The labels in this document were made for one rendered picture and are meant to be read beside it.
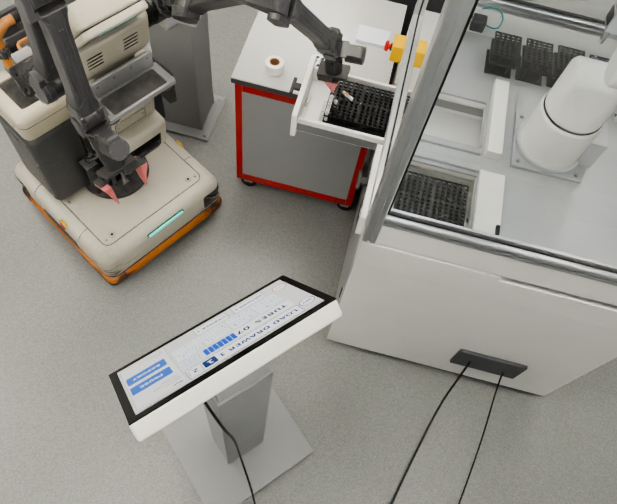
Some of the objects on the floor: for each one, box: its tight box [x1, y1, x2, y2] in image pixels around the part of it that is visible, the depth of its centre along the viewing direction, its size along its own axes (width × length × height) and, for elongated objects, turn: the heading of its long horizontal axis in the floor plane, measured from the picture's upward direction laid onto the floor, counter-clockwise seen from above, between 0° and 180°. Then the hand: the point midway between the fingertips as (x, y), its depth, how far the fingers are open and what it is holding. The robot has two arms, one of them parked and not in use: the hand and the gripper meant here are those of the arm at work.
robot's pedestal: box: [149, 12, 226, 142], centre depth 272 cm, size 30×30×76 cm
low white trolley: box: [231, 0, 407, 211], centre depth 267 cm, size 58×62×76 cm
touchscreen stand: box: [162, 363, 314, 504], centre depth 190 cm, size 50×45×102 cm
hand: (332, 89), depth 201 cm, fingers closed
